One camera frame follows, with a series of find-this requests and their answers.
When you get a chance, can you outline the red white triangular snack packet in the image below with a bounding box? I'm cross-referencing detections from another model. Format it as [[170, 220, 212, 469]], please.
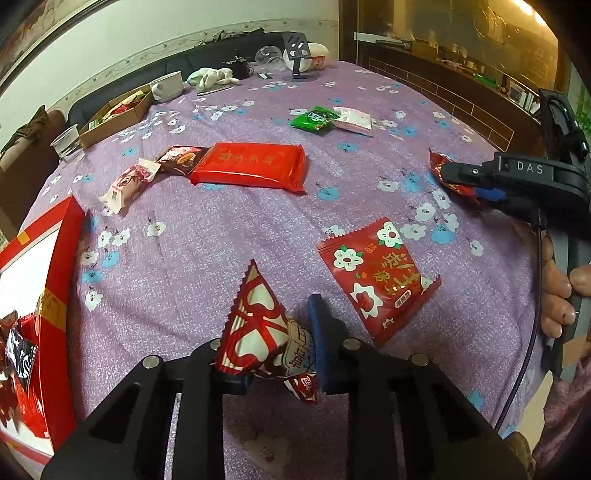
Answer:
[[214, 261, 318, 404]]

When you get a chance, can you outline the pink white snack packet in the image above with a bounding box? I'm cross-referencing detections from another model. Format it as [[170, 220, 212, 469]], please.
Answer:
[[332, 107, 373, 137]]

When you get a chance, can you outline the large red snack pack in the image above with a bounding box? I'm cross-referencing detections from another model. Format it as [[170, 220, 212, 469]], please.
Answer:
[[189, 143, 308, 194]]

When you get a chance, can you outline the right hand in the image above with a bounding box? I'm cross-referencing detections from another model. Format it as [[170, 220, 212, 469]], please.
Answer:
[[541, 235, 591, 339]]

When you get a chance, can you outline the red flower snack packet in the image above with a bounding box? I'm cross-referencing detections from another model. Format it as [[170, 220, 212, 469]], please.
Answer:
[[317, 217, 442, 348]]

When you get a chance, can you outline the brown wooden cabinet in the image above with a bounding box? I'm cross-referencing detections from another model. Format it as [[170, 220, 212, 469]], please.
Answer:
[[339, 0, 560, 156]]

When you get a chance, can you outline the purple floral tablecloth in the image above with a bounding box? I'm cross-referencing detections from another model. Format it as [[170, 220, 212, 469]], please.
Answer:
[[28, 63, 543, 435]]

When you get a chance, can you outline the red gift box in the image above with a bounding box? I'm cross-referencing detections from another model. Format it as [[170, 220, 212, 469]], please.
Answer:
[[1, 196, 85, 479]]

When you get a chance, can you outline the green snack packet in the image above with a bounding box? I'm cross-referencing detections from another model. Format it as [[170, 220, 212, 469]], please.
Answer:
[[290, 106, 339, 132]]

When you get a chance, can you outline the dark brown snack packet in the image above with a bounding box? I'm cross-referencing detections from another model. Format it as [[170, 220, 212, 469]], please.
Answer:
[[155, 146, 209, 177]]

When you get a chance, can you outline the white paper cup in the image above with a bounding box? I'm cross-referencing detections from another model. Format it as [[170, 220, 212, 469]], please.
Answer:
[[283, 42, 331, 74]]

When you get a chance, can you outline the black phone stand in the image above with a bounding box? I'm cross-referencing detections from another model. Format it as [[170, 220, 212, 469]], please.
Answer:
[[283, 32, 315, 82]]

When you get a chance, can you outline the clear plastic cup lying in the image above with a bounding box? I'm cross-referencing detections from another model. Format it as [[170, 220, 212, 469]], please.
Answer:
[[254, 45, 286, 73]]

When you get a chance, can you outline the white ceramic bowl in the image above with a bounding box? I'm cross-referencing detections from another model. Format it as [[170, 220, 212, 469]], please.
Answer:
[[150, 71, 184, 103]]

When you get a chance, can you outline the black sofa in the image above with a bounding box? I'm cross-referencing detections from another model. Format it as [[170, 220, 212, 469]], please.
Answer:
[[65, 29, 284, 129]]

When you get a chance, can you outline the brown armchair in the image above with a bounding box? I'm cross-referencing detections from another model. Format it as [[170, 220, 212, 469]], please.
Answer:
[[1, 105, 66, 241]]

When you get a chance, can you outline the brown cardboard tray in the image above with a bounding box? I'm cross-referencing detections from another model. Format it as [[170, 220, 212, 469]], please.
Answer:
[[79, 84, 153, 150]]

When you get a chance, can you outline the framed horse painting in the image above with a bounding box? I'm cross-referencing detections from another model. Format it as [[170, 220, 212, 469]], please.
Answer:
[[1, 0, 94, 75]]

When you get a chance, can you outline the black cable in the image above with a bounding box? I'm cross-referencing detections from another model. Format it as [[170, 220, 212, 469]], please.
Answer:
[[493, 209, 544, 432]]

